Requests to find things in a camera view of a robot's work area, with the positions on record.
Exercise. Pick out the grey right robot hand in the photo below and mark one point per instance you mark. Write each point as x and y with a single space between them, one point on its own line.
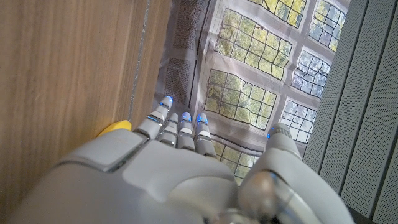
155 180

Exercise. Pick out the yellow toy strawberry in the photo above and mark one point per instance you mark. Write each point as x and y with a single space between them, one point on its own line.
116 126

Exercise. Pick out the printed window backdrop cloth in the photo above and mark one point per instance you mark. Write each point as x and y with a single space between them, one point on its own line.
248 62

